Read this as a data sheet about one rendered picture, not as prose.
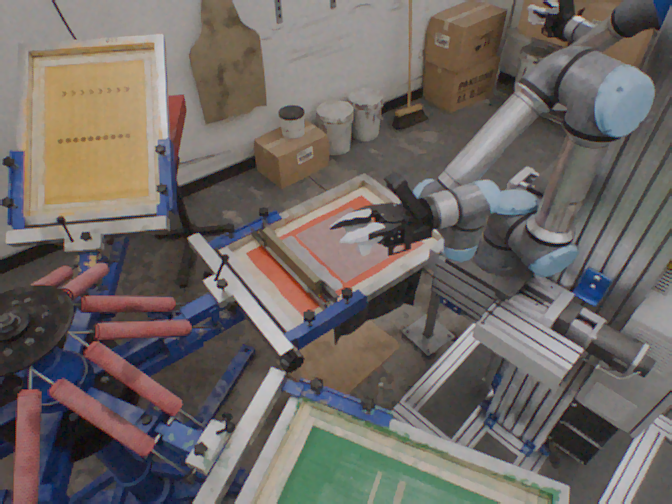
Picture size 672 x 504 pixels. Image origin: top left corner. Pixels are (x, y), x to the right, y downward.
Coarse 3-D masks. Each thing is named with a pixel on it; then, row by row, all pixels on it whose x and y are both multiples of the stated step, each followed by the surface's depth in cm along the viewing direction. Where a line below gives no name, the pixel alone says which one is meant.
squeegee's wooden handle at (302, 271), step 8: (264, 232) 184; (272, 232) 184; (272, 240) 181; (280, 240) 180; (272, 248) 185; (280, 248) 178; (288, 248) 177; (280, 256) 181; (288, 256) 175; (296, 256) 174; (288, 264) 178; (296, 264) 171; (304, 264) 171; (296, 272) 175; (304, 272) 169; (312, 272) 168; (304, 280) 172; (312, 280) 166; (320, 280) 166; (312, 288) 169; (320, 288) 169
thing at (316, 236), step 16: (352, 208) 209; (304, 224) 202; (320, 224) 202; (304, 240) 195; (320, 240) 195; (336, 240) 195; (256, 256) 189; (272, 256) 189; (320, 256) 189; (272, 272) 183
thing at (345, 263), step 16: (336, 256) 188; (352, 256) 188; (368, 256) 188; (384, 256) 188; (400, 256) 187; (336, 272) 182; (352, 272) 182; (368, 272) 182; (288, 288) 177; (304, 304) 171
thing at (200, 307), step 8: (208, 296) 164; (192, 304) 162; (200, 304) 162; (208, 304) 161; (216, 304) 162; (184, 312) 159; (192, 312) 159; (200, 312) 159; (208, 312) 162; (192, 320) 159; (200, 320) 162
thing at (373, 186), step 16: (368, 176) 220; (336, 192) 212; (384, 192) 211; (304, 208) 205; (272, 224) 198; (240, 240) 192; (416, 256) 182; (240, 272) 179; (400, 272) 177; (256, 288) 173; (368, 288) 171; (384, 288) 174; (272, 304) 167; (288, 320) 162
